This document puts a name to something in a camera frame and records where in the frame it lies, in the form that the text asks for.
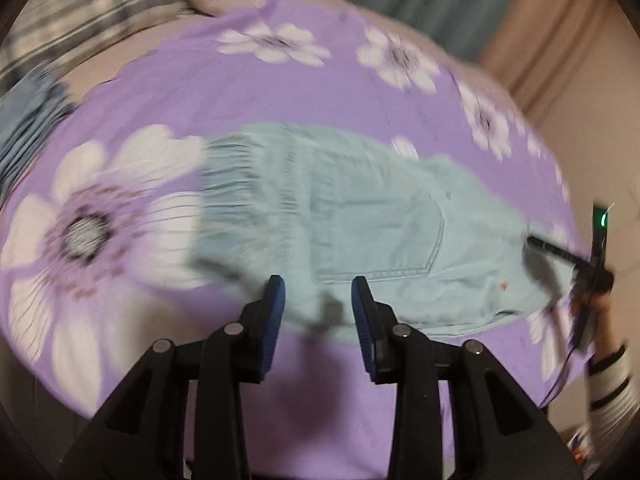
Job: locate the person right hand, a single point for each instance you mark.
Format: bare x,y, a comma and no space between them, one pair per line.
605,341

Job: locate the pink curtain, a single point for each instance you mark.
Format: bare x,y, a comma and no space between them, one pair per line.
538,47

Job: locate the small blue denim cloth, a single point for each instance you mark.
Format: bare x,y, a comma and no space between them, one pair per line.
29,113

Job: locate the light blue strawberry pants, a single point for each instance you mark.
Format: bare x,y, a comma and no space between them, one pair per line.
320,207

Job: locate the plaid pillow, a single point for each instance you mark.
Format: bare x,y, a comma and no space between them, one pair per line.
65,33

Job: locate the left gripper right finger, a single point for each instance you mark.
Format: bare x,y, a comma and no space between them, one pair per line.
499,433

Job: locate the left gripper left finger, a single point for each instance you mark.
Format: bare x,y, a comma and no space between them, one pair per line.
177,414

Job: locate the purple floral bed sheet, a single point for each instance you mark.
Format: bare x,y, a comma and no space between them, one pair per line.
97,240

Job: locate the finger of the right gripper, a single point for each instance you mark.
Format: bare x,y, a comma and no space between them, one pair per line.
548,248

